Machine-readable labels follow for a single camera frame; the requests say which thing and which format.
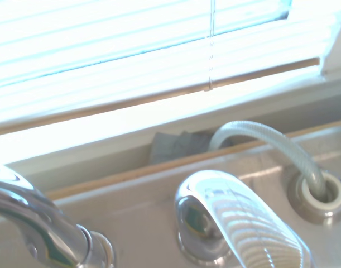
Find chrome gooseneck faucet spout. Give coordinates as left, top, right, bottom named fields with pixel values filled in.
left=0, top=164, right=116, bottom=268

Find grey cloth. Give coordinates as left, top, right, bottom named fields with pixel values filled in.
left=149, top=130, right=235, bottom=166

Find wide white window blind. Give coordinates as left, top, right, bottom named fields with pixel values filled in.
left=0, top=0, right=341, bottom=137

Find clear braided hose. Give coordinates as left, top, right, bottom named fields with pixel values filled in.
left=208, top=119, right=329, bottom=202

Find chrome faucet lever handle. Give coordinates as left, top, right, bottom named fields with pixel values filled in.
left=174, top=169, right=316, bottom=268

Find round sink hole fitting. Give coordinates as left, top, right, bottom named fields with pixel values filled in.
left=286, top=166, right=341, bottom=226

